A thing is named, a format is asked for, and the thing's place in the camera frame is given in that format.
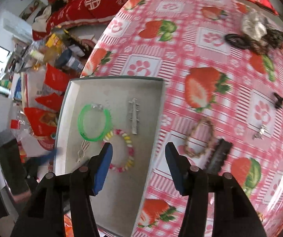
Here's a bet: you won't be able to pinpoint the pink strawberry tablecloth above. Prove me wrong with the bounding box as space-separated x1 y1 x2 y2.
83 0 283 236

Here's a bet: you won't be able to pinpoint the silver star hair clip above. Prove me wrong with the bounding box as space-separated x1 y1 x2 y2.
129 98 139 135

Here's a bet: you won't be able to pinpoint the silver charm earrings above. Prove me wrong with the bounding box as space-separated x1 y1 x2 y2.
76 140 90 163

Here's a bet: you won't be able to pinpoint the green plastic bangle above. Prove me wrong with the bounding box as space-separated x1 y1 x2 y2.
77 104 113 142

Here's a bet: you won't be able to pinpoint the white jewelry tray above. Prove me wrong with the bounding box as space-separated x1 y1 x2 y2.
54 75 166 236

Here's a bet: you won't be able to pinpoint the leopard print scrunchie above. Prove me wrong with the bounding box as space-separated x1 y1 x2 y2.
249 17 283 56

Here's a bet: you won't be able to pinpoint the white satin scrunchie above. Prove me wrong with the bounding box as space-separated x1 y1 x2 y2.
241 11 267 41

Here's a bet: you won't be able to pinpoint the red snack bag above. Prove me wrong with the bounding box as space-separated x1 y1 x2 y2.
44 63 72 92

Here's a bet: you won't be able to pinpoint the beige braided hair tie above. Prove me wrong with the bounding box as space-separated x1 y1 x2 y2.
184 117 216 158

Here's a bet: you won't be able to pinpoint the dark lidded jar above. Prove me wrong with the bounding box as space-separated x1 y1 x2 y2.
54 49 84 73

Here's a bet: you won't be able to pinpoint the pink yellow beaded bracelet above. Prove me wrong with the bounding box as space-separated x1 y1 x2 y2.
102 128 135 173

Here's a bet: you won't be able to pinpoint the black coiled hair tie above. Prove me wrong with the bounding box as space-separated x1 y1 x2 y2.
224 33 251 50

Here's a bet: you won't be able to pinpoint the small black claw clip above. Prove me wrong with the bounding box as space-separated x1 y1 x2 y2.
273 92 283 109

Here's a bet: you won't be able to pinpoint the yellow snack package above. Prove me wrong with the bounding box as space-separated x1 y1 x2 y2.
46 34 64 49

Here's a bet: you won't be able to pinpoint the black scalloped hair clip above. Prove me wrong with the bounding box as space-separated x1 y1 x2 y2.
204 139 233 175

